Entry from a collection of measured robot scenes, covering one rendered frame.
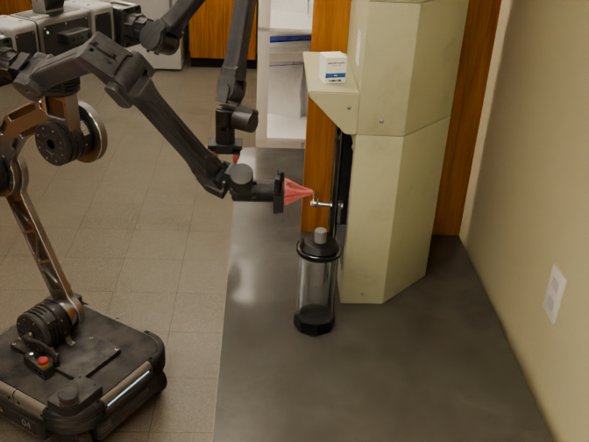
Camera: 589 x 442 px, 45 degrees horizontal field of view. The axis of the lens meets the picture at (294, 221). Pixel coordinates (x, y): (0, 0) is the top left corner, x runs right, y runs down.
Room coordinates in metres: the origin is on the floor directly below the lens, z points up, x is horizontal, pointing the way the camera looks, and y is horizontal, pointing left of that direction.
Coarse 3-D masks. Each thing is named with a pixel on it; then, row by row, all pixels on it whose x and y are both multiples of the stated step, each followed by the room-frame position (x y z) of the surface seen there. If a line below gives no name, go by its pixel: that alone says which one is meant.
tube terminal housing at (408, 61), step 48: (432, 0) 1.58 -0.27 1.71; (384, 48) 1.54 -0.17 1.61; (432, 48) 1.60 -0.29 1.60; (384, 96) 1.54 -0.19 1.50; (432, 96) 1.62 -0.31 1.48; (384, 144) 1.54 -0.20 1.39; (432, 144) 1.64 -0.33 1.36; (384, 192) 1.54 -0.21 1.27; (432, 192) 1.67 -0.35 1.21; (384, 240) 1.55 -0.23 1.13; (384, 288) 1.55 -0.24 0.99
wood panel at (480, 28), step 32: (320, 0) 1.91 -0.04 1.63; (480, 0) 1.93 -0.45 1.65; (320, 32) 1.91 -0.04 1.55; (480, 32) 1.93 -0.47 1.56; (480, 64) 1.93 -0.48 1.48; (480, 96) 1.93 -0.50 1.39; (320, 128) 1.91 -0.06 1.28; (320, 160) 1.91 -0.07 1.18; (448, 160) 1.93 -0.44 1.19; (320, 192) 1.91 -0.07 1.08; (448, 192) 1.93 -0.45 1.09; (320, 224) 1.91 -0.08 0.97; (448, 224) 1.93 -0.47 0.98
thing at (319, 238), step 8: (320, 232) 1.43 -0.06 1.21; (304, 240) 1.44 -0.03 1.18; (312, 240) 1.44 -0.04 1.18; (320, 240) 1.43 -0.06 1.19; (328, 240) 1.45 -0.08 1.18; (304, 248) 1.42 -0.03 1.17; (312, 248) 1.41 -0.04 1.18; (320, 248) 1.41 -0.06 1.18; (328, 248) 1.41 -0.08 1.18; (336, 248) 1.43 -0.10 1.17
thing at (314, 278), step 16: (336, 240) 1.47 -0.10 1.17; (320, 256) 1.40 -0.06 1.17; (336, 256) 1.41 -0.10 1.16; (304, 272) 1.41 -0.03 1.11; (320, 272) 1.40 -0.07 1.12; (336, 272) 1.43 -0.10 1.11; (304, 288) 1.41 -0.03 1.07; (320, 288) 1.40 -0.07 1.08; (304, 304) 1.41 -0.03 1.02; (320, 304) 1.40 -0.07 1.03; (304, 320) 1.41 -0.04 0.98; (320, 320) 1.40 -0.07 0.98
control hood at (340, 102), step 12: (312, 60) 1.78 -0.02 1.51; (348, 60) 1.81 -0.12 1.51; (312, 72) 1.68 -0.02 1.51; (348, 72) 1.69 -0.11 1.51; (312, 84) 1.58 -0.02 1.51; (324, 84) 1.59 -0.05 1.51; (336, 84) 1.59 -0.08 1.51; (348, 84) 1.60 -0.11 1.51; (312, 96) 1.53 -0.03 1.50; (324, 96) 1.54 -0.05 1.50; (336, 96) 1.54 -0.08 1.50; (348, 96) 1.54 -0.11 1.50; (324, 108) 1.54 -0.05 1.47; (336, 108) 1.54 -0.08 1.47; (348, 108) 1.54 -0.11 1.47; (336, 120) 1.54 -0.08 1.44; (348, 120) 1.54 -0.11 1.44; (348, 132) 1.54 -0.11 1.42
